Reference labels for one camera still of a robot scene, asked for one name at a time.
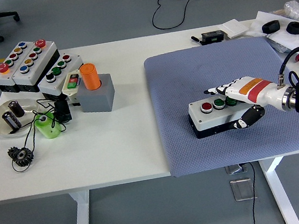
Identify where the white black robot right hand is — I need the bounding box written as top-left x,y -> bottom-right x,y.
201,69 -> 291,136

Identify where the white four-control button box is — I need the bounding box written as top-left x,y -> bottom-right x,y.
185,90 -> 259,141

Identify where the white button box black knob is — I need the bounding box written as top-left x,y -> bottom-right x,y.
33,50 -> 89,104

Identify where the five-button box with mushroom button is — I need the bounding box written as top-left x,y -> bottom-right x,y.
6,36 -> 66,97
0,40 -> 38,96

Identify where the clear plastic packet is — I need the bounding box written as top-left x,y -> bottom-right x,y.
267,33 -> 294,57

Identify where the black device green label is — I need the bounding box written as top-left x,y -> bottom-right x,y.
200,29 -> 226,45

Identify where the grey-blue textured mat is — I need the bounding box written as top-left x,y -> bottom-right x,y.
142,28 -> 299,180

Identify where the white foam sheet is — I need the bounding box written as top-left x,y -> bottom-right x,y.
242,4 -> 299,63

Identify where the black pen tool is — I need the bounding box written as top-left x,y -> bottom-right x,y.
190,33 -> 204,46

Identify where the grey box under table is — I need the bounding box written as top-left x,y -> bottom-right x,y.
224,162 -> 249,176

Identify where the metal floor outlet plate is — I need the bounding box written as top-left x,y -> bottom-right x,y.
229,176 -> 259,203

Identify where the grey block with hole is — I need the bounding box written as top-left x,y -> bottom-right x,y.
74,72 -> 118,117

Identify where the orange cylinder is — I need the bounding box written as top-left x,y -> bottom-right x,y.
78,61 -> 102,93

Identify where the black power adapter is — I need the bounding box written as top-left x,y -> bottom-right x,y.
53,98 -> 74,125

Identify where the green plastic cylinder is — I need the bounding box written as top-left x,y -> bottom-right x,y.
32,109 -> 64,142

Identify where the brown-black capacitor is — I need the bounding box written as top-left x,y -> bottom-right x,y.
7,99 -> 26,120

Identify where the black striped capacitor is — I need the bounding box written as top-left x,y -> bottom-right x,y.
1,110 -> 22,132

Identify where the black metal gear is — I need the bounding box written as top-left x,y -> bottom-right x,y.
6,143 -> 36,170

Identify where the white wall switch panel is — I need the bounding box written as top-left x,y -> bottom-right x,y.
220,16 -> 251,40

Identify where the black rubber ring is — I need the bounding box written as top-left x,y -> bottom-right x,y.
285,20 -> 299,36
260,19 -> 283,35

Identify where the black cable under table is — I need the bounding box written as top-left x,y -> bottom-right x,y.
240,161 -> 264,224

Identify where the cream red-green switch box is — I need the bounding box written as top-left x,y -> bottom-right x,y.
59,69 -> 87,105

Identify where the thin black cord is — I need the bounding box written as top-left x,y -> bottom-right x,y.
1,95 -> 74,175

